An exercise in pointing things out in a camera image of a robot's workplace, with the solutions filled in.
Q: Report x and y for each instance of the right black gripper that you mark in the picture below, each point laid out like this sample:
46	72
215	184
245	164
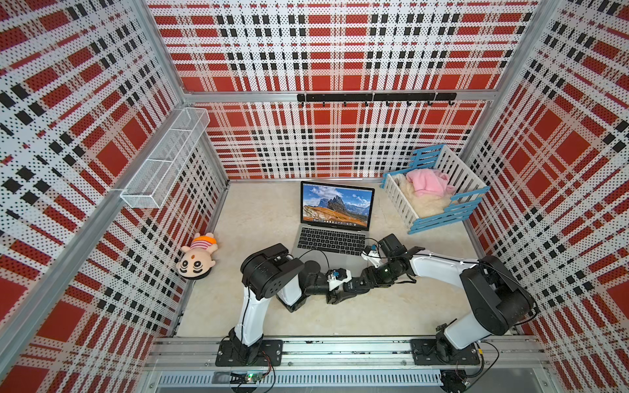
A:
371	278

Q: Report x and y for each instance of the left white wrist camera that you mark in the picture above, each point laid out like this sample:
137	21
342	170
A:
336	278

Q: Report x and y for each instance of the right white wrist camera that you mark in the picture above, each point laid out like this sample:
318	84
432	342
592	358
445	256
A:
373	257

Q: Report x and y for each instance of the white blue slatted crate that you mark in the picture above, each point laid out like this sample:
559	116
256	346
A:
469	189

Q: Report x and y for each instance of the orange plush doll toy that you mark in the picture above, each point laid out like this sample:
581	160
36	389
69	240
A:
197	261

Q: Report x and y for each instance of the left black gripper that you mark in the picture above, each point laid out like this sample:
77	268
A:
334	298

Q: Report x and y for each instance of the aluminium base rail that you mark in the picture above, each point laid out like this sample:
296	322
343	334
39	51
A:
349	364

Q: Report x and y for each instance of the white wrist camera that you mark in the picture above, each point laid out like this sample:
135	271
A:
336	278
373	257

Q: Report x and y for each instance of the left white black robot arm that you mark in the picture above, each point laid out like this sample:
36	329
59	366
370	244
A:
268	274

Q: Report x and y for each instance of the silver open laptop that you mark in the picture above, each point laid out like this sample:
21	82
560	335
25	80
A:
335	223

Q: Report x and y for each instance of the cream fluffy cloth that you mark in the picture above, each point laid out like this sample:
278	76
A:
426	205

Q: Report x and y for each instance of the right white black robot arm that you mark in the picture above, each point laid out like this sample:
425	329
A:
496	299

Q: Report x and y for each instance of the white wire mesh shelf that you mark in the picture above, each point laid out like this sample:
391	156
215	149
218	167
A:
153	182

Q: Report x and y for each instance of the black wall hook rail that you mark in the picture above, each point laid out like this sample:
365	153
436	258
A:
376	97

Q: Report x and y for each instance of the pink cloth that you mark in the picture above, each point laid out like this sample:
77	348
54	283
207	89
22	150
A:
430	182

